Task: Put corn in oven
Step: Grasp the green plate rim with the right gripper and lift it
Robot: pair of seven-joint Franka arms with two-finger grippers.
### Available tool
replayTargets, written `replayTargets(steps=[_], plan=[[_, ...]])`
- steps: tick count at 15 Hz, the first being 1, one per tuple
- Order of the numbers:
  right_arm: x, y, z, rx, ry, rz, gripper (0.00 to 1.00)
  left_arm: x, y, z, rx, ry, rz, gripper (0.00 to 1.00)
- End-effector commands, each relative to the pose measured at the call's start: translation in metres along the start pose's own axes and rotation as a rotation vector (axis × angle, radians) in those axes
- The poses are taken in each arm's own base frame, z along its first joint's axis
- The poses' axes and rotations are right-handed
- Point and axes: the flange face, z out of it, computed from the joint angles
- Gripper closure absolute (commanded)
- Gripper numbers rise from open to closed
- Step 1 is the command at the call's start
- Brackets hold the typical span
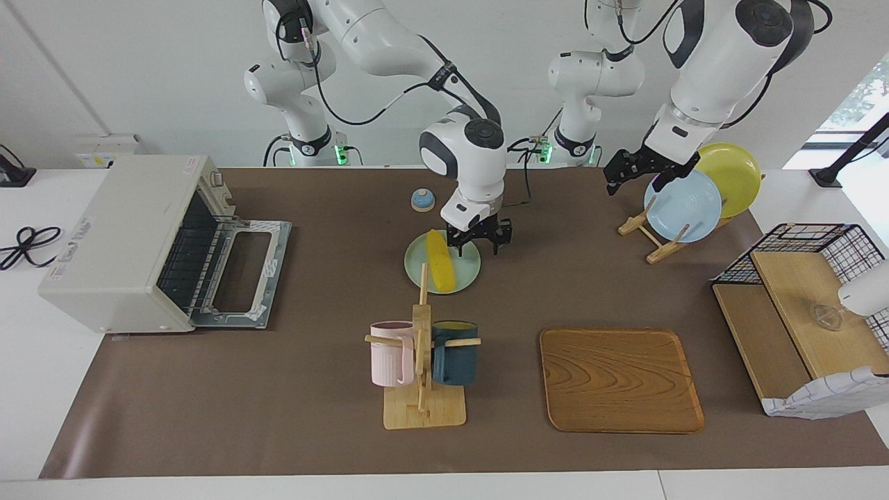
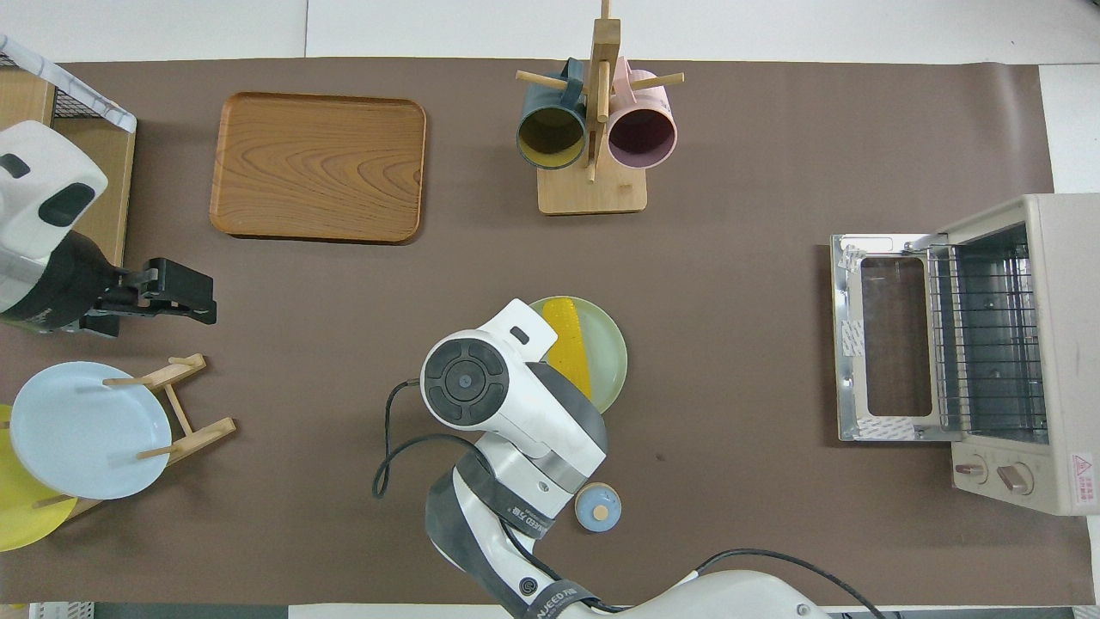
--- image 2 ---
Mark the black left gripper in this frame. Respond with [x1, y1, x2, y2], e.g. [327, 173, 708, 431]
[0, 232, 217, 338]

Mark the yellow corn cob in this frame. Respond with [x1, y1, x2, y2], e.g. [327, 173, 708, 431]
[540, 297, 596, 401]

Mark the mint green plate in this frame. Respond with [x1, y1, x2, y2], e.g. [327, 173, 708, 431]
[526, 296, 629, 415]

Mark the beige toaster oven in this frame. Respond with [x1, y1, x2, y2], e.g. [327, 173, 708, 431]
[829, 193, 1100, 518]

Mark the wooden plate rack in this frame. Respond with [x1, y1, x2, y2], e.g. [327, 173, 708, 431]
[34, 352, 237, 517]

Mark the light blue plate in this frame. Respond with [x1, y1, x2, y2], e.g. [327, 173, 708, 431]
[9, 361, 174, 501]

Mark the brown wooden tray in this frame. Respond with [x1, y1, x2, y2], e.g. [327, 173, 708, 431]
[209, 92, 428, 245]

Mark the yellow plate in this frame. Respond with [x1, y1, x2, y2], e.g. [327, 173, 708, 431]
[0, 404, 78, 553]

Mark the dark blue mug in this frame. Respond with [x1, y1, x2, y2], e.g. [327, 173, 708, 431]
[516, 58, 590, 171]

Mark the wooden mug tree stand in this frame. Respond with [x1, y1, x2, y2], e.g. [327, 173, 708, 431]
[516, 0, 686, 216]

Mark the pink mug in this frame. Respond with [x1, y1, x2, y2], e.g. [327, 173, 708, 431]
[607, 57, 679, 170]

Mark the brown table mat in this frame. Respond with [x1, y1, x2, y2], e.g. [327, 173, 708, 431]
[0, 58, 1088, 607]

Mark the wooden shelf with wire basket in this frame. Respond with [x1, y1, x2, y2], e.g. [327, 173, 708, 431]
[0, 34, 138, 267]

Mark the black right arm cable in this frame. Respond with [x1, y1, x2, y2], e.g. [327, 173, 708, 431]
[372, 378, 886, 619]

